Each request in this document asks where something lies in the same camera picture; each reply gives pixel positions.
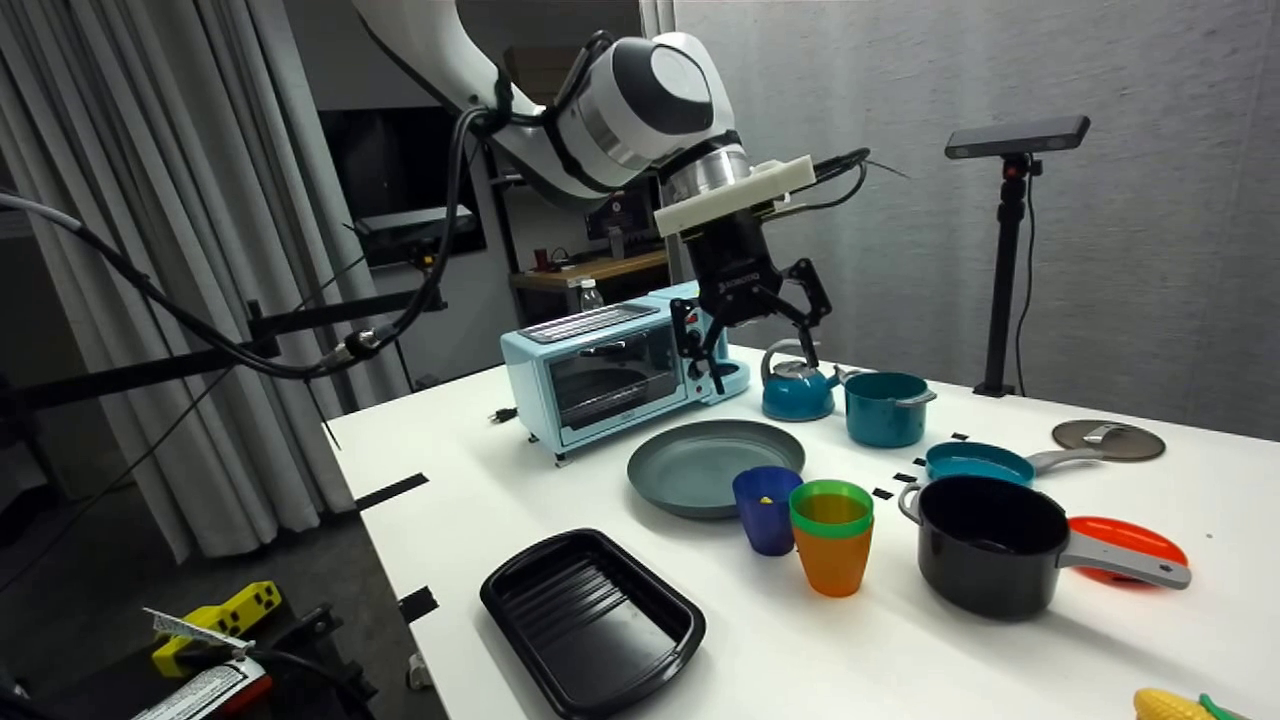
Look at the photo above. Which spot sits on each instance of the red and white device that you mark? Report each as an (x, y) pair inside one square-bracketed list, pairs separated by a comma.
[(212, 693)]

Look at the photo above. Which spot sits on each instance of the grey pleated curtain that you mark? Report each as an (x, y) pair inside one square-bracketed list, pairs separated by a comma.
[(135, 441)]

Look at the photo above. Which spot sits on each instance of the green plastic cup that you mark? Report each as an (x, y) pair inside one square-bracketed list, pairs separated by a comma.
[(825, 526)]

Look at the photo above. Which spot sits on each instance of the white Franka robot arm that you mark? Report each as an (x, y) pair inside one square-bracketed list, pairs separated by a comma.
[(627, 106)]

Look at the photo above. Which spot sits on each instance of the grey round pot lid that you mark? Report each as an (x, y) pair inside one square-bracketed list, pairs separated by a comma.
[(1106, 436)]

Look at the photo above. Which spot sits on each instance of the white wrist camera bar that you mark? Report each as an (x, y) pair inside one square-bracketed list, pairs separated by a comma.
[(735, 197)]

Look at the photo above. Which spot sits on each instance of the yellow hand tool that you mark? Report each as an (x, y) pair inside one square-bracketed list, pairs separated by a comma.
[(224, 614)]

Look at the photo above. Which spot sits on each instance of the blue plastic cup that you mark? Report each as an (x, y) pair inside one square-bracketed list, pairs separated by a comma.
[(761, 526)]

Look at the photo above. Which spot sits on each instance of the teal toy pot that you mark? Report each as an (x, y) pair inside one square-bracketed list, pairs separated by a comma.
[(883, 419)]

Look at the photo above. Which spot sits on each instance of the teal toy kettle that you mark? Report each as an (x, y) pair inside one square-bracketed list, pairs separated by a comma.
[(797, 396)]

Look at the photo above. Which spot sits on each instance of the black camera tripod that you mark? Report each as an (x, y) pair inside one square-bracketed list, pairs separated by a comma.
[(1004, 264)]

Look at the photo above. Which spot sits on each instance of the yellow toy corn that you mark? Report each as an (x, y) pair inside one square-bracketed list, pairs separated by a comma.
[(1167, 706)]

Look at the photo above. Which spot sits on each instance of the grey fabric backdrop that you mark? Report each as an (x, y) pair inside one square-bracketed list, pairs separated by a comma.
[(1174, 264)]

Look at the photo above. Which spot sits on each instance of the black table bracket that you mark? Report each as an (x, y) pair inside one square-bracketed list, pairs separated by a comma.
[(419, 603), (390, 494)]

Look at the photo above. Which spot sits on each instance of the grey-green round plate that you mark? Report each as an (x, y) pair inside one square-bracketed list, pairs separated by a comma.
[(694, 466)]

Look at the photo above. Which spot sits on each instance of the black baking tray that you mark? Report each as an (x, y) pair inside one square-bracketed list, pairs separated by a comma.
[(585, 620)]

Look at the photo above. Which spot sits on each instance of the dark wall screen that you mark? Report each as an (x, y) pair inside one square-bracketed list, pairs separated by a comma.
[(385, 160)]

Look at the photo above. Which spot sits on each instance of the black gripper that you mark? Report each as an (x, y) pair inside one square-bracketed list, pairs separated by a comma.
[(729, 264)]

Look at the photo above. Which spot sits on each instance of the small teal frying pan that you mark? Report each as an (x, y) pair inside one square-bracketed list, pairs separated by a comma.
[(983, 461)]

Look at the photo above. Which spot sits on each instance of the long black metal bar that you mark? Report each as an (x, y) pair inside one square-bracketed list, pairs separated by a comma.
[(135, 373)]

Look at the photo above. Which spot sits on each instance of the dark storage shelf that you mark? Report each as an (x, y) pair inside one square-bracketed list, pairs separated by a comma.
[(602, 273)]

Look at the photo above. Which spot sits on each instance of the black tripod-mounted camera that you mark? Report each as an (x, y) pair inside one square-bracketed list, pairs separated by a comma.
[(1016, 133)]

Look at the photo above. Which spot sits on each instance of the black stereo camera bar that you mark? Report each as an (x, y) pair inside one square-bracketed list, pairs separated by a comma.
[(405, 236)]

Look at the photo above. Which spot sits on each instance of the light blue toaster oven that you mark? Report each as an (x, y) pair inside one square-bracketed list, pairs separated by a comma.
[(602, 373)]

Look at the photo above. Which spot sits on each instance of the orange plastic cup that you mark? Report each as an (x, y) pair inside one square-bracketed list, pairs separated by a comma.
[(835, 565)]

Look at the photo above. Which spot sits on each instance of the short black metal bar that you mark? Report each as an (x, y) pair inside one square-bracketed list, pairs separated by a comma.
[(322, 312)]

